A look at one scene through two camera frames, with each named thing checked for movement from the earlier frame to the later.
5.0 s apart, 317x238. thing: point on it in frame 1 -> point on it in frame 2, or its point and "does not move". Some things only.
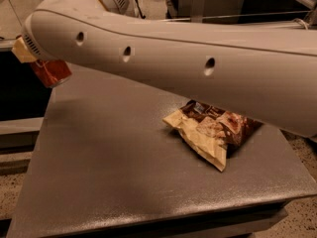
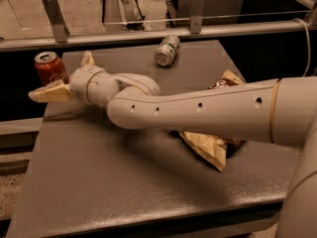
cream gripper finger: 22,51 -> 90,83
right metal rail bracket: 198,3 does not move
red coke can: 52,71 does not move
